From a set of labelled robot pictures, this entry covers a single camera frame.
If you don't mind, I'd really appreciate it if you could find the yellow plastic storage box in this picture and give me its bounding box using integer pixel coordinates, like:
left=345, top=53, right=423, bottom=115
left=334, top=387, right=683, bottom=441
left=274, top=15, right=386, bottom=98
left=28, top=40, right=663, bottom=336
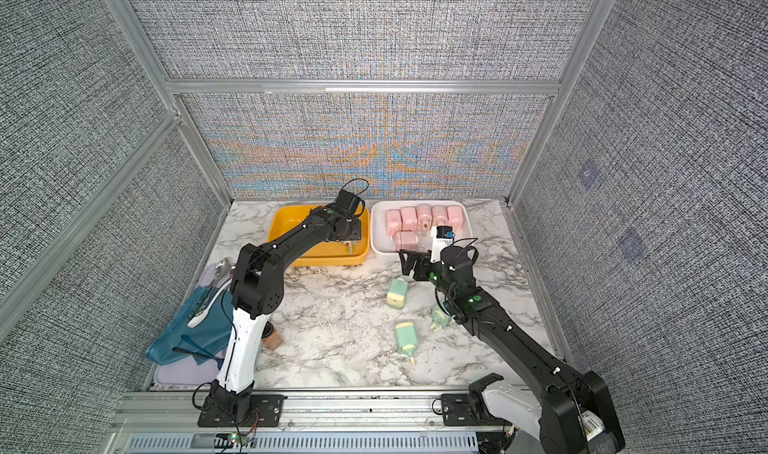
left=267, top=204, right=370, bottom=267

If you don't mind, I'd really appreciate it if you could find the white plastic storage box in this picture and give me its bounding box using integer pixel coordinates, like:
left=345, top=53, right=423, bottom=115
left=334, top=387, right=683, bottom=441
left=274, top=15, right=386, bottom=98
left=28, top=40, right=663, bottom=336
left=368, top=200, right=474, bottom=260

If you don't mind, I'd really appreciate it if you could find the pink pencil sharpener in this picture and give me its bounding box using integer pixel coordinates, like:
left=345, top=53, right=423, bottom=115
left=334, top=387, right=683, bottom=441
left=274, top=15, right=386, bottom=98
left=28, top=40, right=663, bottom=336
left=447, top=205, right=465, bottom=231

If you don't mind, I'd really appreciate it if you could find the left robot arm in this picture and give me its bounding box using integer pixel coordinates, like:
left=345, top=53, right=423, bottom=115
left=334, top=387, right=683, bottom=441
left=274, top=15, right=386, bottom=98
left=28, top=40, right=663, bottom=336
left=213, top=198, right=365, bottom=395

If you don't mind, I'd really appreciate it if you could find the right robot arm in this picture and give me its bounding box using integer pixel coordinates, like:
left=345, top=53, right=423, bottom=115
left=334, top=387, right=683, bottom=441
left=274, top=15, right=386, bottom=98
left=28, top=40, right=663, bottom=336
left=399, top=245, right=625, bottom=453

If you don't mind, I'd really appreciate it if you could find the silver metal spoon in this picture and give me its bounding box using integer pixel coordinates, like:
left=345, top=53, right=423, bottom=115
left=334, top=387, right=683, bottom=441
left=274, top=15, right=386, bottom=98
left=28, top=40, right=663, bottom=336
left=201, top=258, right=231, bottom=305

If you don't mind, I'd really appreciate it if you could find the small brown jar black lid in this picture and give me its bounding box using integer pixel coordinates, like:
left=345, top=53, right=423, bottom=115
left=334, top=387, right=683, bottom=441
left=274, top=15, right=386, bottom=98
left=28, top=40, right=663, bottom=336
left=261, top=323, right=284, bottom=351

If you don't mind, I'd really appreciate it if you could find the teal cloth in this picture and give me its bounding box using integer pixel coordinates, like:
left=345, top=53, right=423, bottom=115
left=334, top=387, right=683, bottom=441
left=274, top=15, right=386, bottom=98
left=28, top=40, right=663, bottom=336
left=145, top=287, right=233, bottom=365

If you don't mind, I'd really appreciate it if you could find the lilac plastic tray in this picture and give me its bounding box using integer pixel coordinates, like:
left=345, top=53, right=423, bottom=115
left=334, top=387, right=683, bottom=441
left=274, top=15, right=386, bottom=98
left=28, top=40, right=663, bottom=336
left=151, top=262, right=227, bottom=388

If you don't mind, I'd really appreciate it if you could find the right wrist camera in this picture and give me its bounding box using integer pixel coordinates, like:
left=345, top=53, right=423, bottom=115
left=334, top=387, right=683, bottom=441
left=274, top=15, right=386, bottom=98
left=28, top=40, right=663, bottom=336
left=430, top=225, right=454, bottom=263

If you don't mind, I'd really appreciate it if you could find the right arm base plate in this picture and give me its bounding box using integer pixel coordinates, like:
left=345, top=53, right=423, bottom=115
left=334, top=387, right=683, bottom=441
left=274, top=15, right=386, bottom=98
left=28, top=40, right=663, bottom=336
left=439, top=393, right=505, bottom=427

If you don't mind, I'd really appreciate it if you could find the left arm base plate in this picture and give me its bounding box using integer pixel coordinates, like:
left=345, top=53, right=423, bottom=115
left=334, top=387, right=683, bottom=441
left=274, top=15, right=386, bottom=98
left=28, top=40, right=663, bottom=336
left=197, top=395, right=285, bottom=428

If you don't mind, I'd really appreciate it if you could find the aluminium front rail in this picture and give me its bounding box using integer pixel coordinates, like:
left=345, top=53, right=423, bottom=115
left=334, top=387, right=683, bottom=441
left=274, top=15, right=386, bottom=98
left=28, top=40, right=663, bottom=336
left=99, top=386, right=545, bottom=453

